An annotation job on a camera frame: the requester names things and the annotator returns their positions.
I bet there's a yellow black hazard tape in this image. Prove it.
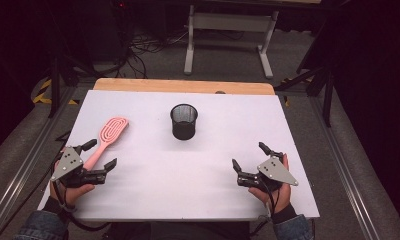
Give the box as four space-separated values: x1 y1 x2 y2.
281 77 314 108
32 78 80 106

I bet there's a black metal stand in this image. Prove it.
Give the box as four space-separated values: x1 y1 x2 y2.
274 64 336 128
47 56 99 119

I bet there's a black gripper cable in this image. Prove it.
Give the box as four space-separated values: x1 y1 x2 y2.
51 179 111 233
249 186 279 238

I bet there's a person's left hand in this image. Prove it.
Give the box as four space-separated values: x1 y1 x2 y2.
49 159 96 210

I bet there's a white metal table frame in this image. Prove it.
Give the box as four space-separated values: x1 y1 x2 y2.
183 4 280 80

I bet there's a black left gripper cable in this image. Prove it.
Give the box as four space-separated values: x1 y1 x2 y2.
51 179 111 233

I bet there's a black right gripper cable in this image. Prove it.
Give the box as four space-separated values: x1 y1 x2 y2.
249 186 279 238

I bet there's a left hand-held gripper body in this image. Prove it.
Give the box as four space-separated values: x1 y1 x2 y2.
49 145 108 189

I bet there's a person's lap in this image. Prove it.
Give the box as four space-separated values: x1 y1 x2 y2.
102 220 256 240

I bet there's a tangle of black floor cables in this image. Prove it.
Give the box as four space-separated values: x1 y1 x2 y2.
114 29 189 79

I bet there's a black mesh pen holder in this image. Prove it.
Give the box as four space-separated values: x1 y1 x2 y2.
169 103 199 141

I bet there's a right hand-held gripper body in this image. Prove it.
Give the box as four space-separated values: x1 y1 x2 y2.
236 155 300 194

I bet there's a pink hairbrush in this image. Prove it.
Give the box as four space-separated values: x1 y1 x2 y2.
82 116 130 171

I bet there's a grey metal floor rail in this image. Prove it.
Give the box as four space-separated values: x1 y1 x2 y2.
309 96 381 240
0 84 77 234

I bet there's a person's right hand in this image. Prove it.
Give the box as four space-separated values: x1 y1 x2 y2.
248 153 292 215

